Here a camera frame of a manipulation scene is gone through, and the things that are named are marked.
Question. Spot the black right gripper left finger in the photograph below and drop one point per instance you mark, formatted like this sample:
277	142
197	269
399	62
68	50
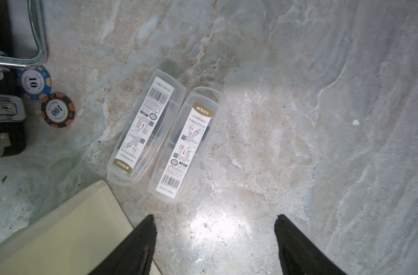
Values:
134	255

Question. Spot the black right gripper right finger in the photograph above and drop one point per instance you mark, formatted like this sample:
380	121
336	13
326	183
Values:
298	255

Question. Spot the cream canvas tote bag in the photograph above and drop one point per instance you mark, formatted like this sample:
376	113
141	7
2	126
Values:
73	239

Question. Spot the red poker chip 100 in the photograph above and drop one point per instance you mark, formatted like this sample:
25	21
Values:
58	110

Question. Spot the black case with latches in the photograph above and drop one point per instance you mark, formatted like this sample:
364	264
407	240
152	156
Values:
12	111

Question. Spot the blue poker chip 10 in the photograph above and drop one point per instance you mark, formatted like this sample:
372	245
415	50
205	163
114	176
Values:
34	83

